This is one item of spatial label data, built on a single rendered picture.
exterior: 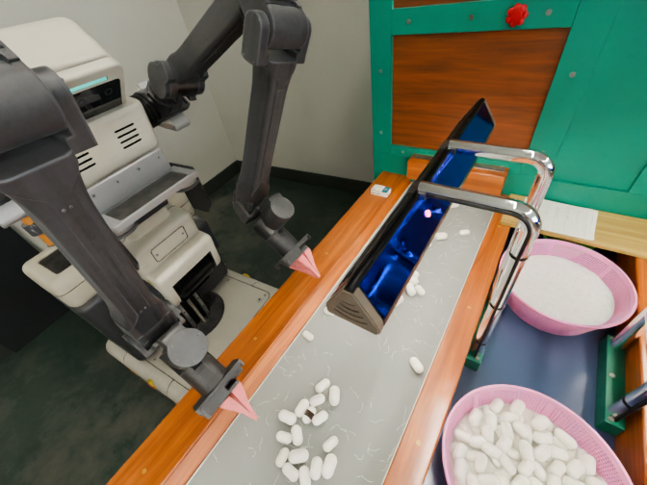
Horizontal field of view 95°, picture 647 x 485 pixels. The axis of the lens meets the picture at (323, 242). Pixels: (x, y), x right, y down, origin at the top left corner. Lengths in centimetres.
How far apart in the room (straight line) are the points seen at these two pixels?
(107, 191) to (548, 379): 107
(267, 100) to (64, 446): 176
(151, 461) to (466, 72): 116
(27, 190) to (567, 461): 82
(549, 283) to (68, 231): 94
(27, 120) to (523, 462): 78
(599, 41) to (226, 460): 115
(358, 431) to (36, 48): 92
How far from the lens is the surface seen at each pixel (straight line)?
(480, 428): 72
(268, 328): 77
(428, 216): 50
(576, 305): 92
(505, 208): 48
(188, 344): 52
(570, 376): 88
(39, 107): 34
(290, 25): 56
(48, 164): 36
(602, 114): 103
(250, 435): 71
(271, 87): 58
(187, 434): 74
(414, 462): 64
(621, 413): 80
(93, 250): 42
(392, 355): 72
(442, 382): 68
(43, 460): 202
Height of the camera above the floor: 139
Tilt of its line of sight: 43 degrees down
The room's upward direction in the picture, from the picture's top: 11 degrees counter-clockwise
